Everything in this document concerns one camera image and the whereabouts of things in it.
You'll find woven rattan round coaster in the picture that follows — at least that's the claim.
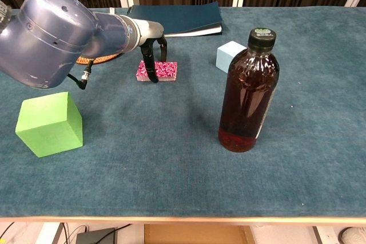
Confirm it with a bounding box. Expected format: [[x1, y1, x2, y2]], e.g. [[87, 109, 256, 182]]
[[75, 53, 120, 65]]

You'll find dark blue spiral notebook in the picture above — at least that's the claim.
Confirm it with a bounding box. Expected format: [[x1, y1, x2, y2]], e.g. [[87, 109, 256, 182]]
[[127, 1, 224, 38]]

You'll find green foam cube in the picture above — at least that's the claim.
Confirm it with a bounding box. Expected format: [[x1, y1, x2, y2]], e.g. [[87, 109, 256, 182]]
[[15, 91, 83, 158]]

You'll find black arm cable with connector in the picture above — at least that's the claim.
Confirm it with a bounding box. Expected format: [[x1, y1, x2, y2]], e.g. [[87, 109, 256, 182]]
[[67, 59, 94, 90]]

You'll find brown cardboard box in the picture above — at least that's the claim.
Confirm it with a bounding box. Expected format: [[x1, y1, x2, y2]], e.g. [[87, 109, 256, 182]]
[[144, 223, 255, 244]]

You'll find black box under table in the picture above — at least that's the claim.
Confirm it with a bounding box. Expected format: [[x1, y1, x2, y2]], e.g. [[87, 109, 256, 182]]
[[75, 227, 118, 244]]

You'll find dark red drink bottle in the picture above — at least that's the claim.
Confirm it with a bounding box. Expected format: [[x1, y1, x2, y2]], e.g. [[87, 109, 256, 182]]
[[218, 27, 280, 153]]

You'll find black cable under table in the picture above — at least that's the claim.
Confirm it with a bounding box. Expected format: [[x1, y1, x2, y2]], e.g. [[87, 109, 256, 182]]
[[61, 222, 88, 244]]

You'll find white table leg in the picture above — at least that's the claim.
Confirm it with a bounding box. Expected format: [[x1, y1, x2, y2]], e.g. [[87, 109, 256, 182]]
[[35, 222, 63, 244], [313, 226, 340, 244]]

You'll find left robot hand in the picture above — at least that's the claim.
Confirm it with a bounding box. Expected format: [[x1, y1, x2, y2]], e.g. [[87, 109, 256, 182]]
[[138, 19, 168, 84]]

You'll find white sneaker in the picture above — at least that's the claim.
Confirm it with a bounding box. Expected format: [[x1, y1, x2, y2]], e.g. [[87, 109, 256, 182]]
[[340, 226, 366, 244]]

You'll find light blue foam cube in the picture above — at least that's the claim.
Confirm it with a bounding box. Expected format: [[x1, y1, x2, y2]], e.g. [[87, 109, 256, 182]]
[[216, 41, 247, 74]]

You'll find pink patterned card stack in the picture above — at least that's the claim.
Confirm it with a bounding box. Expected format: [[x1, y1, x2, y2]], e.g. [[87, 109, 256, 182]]
[[136, 61, 178, 81]]

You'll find teal velvet tablecloth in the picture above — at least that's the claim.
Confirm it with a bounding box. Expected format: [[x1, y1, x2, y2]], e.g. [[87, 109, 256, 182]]
[[0, 6, 366, 218]]

